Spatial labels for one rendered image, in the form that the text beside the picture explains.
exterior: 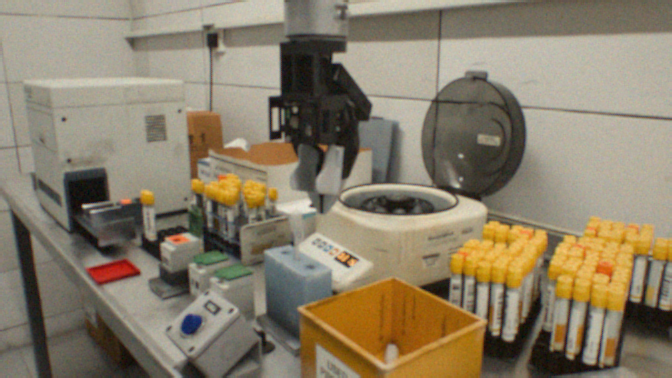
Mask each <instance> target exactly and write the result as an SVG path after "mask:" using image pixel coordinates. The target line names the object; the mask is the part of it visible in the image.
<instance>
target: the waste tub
mask: <svg viewBox="0 0 672 378"><path fill-rule="evenodd" d="M296 310H298V312H300V340H301V378H480V368H481V355H483V341H484V328H485V325H486V324H488V321H487V320H484V319H482V318H480V317H477V316H475V315H473V314H471V313H469V311H467V310H465V309H462V308H460V307H458V306H455V305H453V304H451V303H448V302H446V301H444V300H442V299H440V298H438V297H436V296H433V294H431V293H429V292H426V291H424V290H422V289H419V288H417V287H415V286H413V285H411V284H409V283H407V282H404V281H402V279H401V280H400V278H397V277H395V276H391V277H388V278H385V280H382V281H378V282H375V283H371V284H368V285H364V286H361V287H358V288H355V289H351V290H348V291H345V292H342V294H339V295H335V296H332V297H329V298H326V299H322V300H319V301H316V302H313V303H309V304H306V305H303V306H300V307H298V309H296ZM388 344H389V345H395V346H396V347H397V348H398V349H399V357H398V360H395V361H392V362H390V363H388V364H386V363H385V362H384V353H385V349H386V347H387V346H388Z"/></svg>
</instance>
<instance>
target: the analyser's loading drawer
mask: <svg viewBox="0 0 672 378"><path fill-rule="evenodd" d="M71 213H72V217H73V218H74V219H75V220H76V221H78V222H79V223H80V224H81V225H83V226H85V227H86V228H87V230H88V231H89V232H91V233H92V234H93V235H94V236H95V237H96V238H98V246H99V247H102V246H107V245H111V244H116V242H121V241H126V240H130V239H135V238H137V235H135V224H134V218H128V219H122V209H121V206H117V207H113V201H111V202H105V203H98V204H92V205H86V206H82V208H81V209H75V210H71Z"/></svg>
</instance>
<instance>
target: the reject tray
mask: <svg viewBox="0 0 672 378"><path fill-rule="evenodd" d="M86 272H87V273H88V274H89V275H90V277H91V279H92V280H93V281H94V282H95V283H96V284H98V285H99V286H100V285H103V284H107V283H111V282H116V281H119V280H123V279H127V278H131V277H135V276H139V275H141V270H140V269H139V268H138V267H137V266H135V265H133V264H132V263H131V262H130V261H128V260H127V259H124V260H120V261H115V262H110V263H106V264H102V265H97V266H93V267H89V268H86Z"/></svg>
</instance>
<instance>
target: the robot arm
mask: <svg viewBox="0 0 672 378"><path fill-rule="evenodd" d="M348 2H349V0H284V34H285V37H286V38H288V39H289V41H287V43H279V60H280V95H276V96H268V125H269V140H270V141H271V140H278V139H282V133H284V141H286V142H291V144H292V147H293V150H294V152H295V154H296V156H297V158H298V164H297V166H296V168H295V169H294V171H293V172H292V173H291V175H290V187H291V188H292V189H293V190H295V191H303V192H307V194H308V198H309V200H310V202H311V204H313V205H314V207H315V209H316V211H317V213H318V214H320V215H327V214H328V213H329V212H330V211H331V208H332V207H333V206H334V204H335V203H336V201H337V200H339V198H340V195H341V193H342V191H343V189H344V187H345V185H346V181H347V179H348V177H349V176H350V173H352V171H353V167H354V165H355V162H356V160H357V156H358V153H359V147H360V138H359V131H358V128H359V121H364V122H369V119H370V114H371V110H372V106H373V105H372V103H371V101H370V100H369V98H368V97H367V96H366V94H364V93H363V92H362V90H361V89H360V87H359V85H358V84H357V83H356V81H355V80H354V79H353V77H351V76H350V75H349V72H348V71H347V69H346V68H345V67H344V65H343V64H342V63H332V62H333V54H339V53H347V41H344V40H343V39H346V38H347V37H348V19H349V18H350V16H351V13H350V10H349V9H348ZM273 108H278V130H277V131H273ZM282 109H283V124H282ZM318 145H320V146H328V148H327V151H326V153H324V150H323V149H322V148H321V147H319V146H318ZM334 145H335V146H334ZM323 163H324V167H323V169H322V165H323Z"/></svg>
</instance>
